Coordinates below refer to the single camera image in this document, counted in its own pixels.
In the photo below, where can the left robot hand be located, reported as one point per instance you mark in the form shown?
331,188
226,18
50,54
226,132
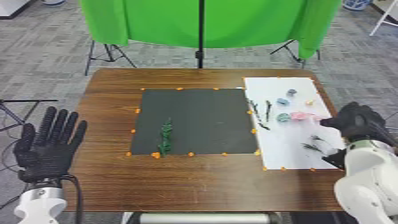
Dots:
48,153

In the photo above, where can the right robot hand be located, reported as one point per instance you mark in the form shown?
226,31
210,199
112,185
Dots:
361,121

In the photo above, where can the pink flower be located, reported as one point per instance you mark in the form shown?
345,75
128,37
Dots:
302,116

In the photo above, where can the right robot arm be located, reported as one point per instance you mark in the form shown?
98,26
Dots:
370,180

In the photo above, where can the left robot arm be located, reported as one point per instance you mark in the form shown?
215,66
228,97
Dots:
39,203

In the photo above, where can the dark feathery sprig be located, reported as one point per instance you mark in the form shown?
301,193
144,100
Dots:
315,137

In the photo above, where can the yellow flower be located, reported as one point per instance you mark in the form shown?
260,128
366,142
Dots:
309,102

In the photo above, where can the teal flower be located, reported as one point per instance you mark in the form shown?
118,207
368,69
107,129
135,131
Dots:
283,117

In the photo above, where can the white sheet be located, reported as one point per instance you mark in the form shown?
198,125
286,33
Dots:
290,146

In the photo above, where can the blue flower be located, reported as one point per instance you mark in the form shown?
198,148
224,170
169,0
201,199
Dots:
283,101
292,91

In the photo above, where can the green sprig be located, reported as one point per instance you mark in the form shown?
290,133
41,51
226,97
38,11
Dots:
254,107
166,135
263,126
267,110

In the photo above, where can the black folding stand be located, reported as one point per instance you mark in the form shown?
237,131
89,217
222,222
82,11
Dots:
23,100

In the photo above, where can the black tripod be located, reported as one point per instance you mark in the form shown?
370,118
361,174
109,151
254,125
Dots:
293,53
109,55

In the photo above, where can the dark mat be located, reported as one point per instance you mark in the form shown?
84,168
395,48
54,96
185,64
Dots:
206,123

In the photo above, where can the white easel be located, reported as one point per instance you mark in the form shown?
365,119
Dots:
384,20

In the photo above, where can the pale grey bar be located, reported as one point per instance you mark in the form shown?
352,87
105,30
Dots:
201,218

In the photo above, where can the black stand pole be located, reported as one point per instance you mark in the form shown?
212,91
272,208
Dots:
201,33

